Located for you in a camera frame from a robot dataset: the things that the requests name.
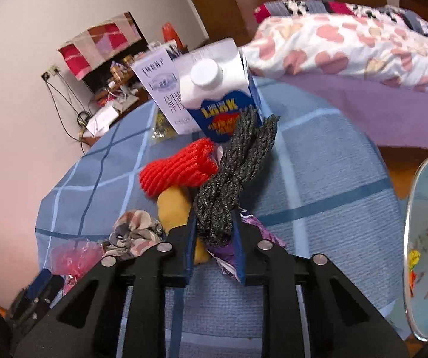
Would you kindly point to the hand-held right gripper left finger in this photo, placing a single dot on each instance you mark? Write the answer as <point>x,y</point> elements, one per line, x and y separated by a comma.
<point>189,261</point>

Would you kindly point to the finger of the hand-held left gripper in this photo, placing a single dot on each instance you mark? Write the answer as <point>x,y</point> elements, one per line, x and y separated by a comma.
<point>38,302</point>

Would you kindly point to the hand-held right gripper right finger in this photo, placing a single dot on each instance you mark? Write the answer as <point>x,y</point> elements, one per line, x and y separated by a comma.
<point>240,261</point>

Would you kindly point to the purple foil wrapper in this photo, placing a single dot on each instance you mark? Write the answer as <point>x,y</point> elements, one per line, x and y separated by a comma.
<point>266,231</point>

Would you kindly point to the yellow sponge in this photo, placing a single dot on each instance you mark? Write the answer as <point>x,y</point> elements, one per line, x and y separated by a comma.
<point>173,209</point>

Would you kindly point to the red plastic wrapper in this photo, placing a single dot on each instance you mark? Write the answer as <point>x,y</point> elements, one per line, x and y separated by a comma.
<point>76,259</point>

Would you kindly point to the grey pink patterned cloth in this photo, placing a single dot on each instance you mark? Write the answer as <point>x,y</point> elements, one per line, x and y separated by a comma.
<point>135,231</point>

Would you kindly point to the red foam fruit net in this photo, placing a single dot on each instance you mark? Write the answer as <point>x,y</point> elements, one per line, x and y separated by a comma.
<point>176,167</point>

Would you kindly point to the yellow plastic bag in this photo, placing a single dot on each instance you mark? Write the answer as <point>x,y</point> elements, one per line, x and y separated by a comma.
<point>414,259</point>

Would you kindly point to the orange paper wrapper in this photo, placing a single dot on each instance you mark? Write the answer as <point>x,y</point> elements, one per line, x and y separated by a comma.
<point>413,279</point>

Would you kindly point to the blue checkered tablecloth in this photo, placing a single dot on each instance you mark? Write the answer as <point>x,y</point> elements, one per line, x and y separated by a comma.
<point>310,179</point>

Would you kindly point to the dark yellow flat packet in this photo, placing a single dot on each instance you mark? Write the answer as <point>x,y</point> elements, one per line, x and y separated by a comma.
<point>163,128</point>

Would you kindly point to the blue and white milk carton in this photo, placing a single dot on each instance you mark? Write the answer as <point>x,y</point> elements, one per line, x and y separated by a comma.
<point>214,112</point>

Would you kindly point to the white cardboard box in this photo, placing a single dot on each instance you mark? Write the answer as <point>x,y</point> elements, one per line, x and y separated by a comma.
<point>102,119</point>

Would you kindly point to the white printed carton box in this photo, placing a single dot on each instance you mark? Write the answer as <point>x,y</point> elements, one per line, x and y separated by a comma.
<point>161,89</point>

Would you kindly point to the cluttered wooden side desk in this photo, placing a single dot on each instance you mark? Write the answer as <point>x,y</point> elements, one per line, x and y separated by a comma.
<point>124,63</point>

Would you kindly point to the orange-red shopping bag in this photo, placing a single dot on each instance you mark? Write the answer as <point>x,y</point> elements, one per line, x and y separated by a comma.
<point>171,33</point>

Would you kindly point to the red pink patchwork cover cloth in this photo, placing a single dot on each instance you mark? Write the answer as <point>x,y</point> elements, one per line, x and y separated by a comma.
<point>98,44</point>

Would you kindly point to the white duvet with pink hearts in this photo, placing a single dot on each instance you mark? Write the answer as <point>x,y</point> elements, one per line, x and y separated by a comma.
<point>348,44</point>

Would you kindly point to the cow print patchwork blanket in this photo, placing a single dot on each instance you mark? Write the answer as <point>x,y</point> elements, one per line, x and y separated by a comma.
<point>310,7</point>

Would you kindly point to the wall power outlet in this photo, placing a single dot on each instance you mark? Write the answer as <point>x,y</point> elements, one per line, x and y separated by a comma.
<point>49,72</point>

